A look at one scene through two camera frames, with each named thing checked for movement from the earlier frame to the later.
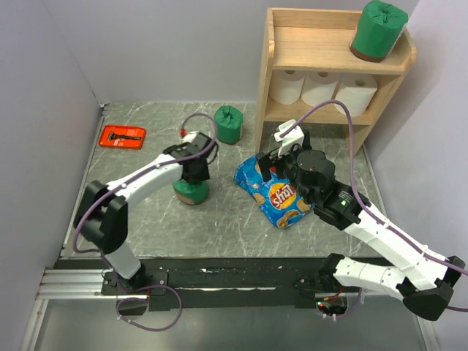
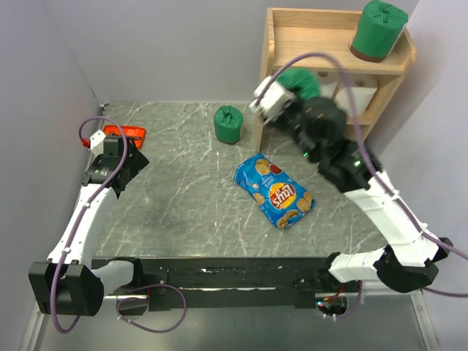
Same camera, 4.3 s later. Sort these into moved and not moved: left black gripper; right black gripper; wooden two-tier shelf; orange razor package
Moved: right black gripper; left black gripper
Not moved: wooden two-tier shelf; orange razor package
